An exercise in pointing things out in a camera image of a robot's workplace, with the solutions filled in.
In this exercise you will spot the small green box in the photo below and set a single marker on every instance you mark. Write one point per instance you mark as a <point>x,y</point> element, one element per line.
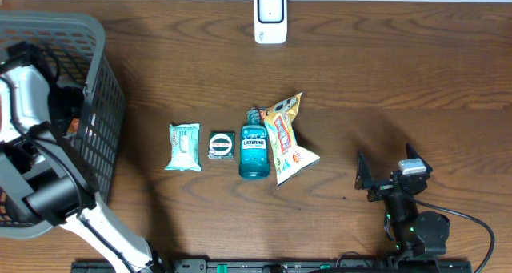
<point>221,145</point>

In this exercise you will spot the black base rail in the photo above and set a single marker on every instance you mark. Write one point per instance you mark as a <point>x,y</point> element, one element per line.
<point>351,264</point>

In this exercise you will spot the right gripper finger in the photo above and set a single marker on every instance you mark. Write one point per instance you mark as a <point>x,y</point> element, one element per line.
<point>413,154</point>
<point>363,179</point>

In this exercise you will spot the teal wet wipes pack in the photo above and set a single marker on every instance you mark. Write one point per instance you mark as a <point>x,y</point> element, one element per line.
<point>184,141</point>

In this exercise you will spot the orange snack bag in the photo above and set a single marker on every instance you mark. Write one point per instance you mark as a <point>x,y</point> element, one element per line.
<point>289,157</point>

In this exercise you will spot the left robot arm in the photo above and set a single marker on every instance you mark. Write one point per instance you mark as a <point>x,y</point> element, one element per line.
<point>58,143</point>

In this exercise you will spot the white barcode scanner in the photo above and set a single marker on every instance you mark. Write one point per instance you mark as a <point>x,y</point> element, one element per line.
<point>270,21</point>

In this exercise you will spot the grey plastic basket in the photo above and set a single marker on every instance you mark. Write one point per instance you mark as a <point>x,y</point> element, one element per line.
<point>79,35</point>

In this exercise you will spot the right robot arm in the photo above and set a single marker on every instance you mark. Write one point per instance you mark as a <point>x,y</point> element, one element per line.
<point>417,234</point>

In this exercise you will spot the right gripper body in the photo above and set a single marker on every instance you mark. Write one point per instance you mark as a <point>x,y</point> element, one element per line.
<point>382,191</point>

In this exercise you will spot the teal mouthwash bottle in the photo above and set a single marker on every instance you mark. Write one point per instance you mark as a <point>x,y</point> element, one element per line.
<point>254,163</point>

